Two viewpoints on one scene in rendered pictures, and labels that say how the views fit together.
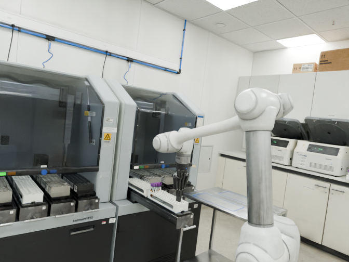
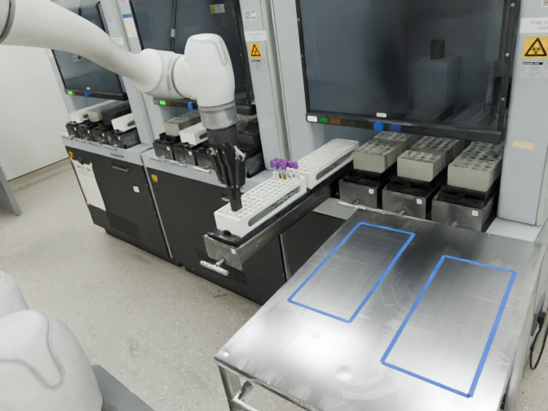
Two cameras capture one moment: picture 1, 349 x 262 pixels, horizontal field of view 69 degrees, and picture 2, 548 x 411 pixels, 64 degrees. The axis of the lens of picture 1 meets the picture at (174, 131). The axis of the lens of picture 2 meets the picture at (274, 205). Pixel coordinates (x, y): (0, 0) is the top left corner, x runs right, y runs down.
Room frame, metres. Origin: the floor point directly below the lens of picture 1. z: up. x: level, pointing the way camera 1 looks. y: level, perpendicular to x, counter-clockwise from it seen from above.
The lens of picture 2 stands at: (1.52, -1.15, 1.42)
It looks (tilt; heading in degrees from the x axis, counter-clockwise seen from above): 27 degrees down; 85
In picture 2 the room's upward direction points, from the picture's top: 9 degrees counter-clockwise
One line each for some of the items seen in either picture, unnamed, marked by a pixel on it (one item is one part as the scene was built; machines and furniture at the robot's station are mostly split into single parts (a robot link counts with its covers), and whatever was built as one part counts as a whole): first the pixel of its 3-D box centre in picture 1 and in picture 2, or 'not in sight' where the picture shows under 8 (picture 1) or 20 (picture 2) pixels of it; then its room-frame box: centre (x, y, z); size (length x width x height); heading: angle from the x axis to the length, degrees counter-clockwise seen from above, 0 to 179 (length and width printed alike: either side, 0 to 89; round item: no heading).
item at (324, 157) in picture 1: (325, 144); not in sight; (3.29, -1.98, 1.24); 0.62 x 0.56 x 0.69; 131
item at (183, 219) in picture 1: (153, 202); (293, 200); (1.70, 0.08, 0.78); 0.73 x 0.14 x 0.09; 41
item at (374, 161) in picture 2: (154, 182); (369, 161); (1.96, 0.11, 0.85); 0.12 x 0.02 x 0.06; 131
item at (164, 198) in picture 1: (166, 200); (262, 203); (1.60, 0.00, 0.83); 0.30 x 0.10 x 0.06; 41
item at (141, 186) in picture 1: (140, 187); (324, 163); (1.84, 0.20, 0.83); 0.30 x 0.10 x 0.06; 41
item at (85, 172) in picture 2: not in sight; (87, 184); (0.65, 1.49, 0.43); 0.27 x 0.02 x 0.36; 131
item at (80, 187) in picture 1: (84, 188); (245, 140); (1.60, 0.53, 0.85); 0.12 x 0.02 x 0.06; 131
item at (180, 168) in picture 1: (181, 170); (223, 142); (1.52, -0.07, 1.06); 0.08 x 0.07 x 0.09; 131
